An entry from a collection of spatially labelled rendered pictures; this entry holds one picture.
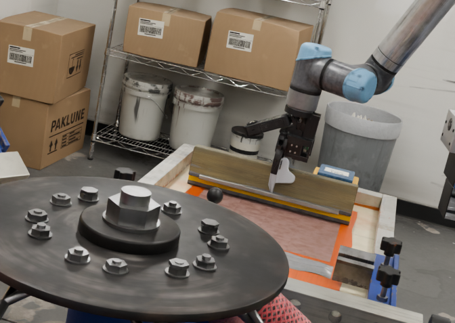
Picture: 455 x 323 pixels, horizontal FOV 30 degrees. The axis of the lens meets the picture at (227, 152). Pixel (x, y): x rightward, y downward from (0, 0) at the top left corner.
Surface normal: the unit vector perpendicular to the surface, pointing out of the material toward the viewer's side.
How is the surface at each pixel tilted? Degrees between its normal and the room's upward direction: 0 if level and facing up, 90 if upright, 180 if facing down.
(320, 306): 90
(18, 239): 0
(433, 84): 90
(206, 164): 85
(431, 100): 90
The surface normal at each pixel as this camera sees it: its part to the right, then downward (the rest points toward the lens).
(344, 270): -0.22, 0.22
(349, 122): -0.53, 0.18
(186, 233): 0.19, -0.94
